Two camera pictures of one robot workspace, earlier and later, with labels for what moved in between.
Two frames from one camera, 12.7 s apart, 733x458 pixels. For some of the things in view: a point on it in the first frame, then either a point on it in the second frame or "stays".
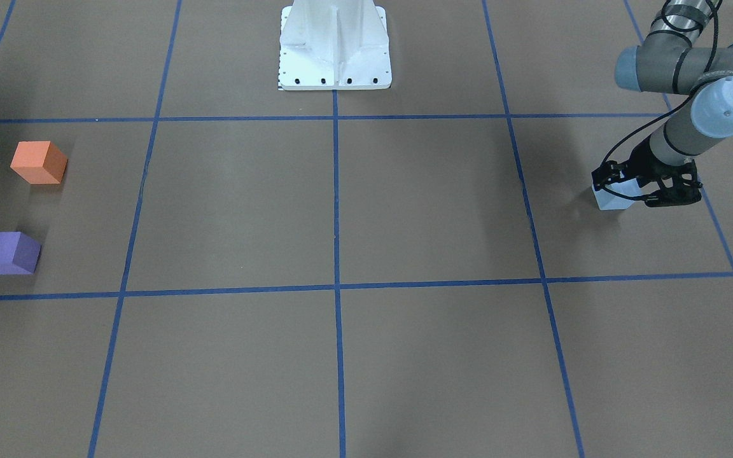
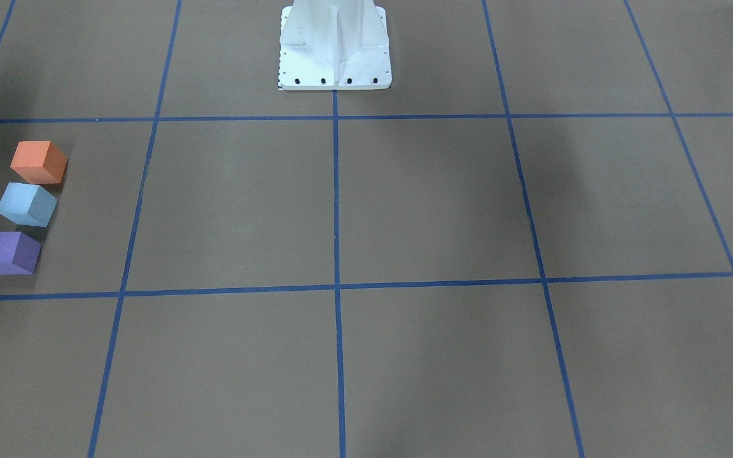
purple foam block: (9, 253) stays
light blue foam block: (607, 201) → (27, 205)
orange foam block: (39, 162) stays
